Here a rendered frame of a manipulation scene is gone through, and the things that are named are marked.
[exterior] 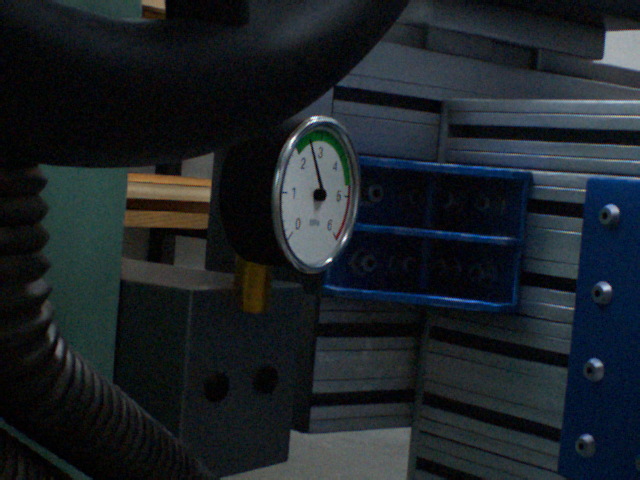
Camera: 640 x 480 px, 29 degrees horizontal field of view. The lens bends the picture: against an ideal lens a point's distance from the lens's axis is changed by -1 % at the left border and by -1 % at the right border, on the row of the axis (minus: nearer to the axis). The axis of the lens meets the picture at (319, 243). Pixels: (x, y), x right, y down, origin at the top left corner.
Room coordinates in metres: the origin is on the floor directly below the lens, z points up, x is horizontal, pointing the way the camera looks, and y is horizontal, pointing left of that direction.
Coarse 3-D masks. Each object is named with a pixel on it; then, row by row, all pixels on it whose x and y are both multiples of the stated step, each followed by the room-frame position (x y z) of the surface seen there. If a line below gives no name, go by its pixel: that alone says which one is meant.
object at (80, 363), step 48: (0, 192) 0.28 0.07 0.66; (0, 240) 0.28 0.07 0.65; (0, 288) 0.28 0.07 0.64; (48, 288) 0.29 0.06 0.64; (0, 336) 0.28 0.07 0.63; (48, 336) 0.29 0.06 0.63; (0, 384) 0.29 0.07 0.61; (48, 384) 0.29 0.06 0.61; (96, 384) 0.32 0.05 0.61; (0, 432) 0.30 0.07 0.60; (48, 432) 0.31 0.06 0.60; (96, 432) 0.32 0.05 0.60; (144, 432) 0.34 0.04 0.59
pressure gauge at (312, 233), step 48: (240, 144) 0.50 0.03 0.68; (288, 144) 0.48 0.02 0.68; (336, 144) 0.52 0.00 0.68; (240, 192) 0.49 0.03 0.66; (288, 192) 0.49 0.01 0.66; (336, 192) 0.52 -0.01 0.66; (240, 240) 0.50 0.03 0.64; (288, 240) 0.49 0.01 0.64; (336, 240) 0.52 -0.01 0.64; (240, 288) 0.51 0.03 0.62
